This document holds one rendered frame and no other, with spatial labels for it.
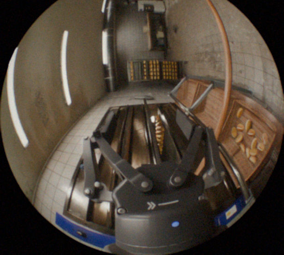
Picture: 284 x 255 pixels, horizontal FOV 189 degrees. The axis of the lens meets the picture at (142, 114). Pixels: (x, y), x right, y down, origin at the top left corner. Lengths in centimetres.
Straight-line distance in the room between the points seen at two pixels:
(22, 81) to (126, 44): 500
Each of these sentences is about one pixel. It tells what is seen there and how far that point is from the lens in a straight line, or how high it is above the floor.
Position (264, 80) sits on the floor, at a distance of 155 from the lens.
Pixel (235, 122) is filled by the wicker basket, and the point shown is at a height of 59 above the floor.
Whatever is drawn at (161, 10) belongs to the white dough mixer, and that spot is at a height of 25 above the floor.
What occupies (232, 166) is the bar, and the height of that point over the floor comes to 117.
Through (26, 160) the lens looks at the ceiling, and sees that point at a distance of 117.
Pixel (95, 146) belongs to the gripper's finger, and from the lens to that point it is 15.
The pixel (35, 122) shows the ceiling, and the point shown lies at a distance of 121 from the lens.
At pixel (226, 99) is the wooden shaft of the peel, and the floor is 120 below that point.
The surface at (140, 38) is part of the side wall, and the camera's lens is 549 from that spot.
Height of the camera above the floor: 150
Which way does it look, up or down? 1 degrees down
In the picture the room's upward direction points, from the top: 94 degrees counter-clockwise
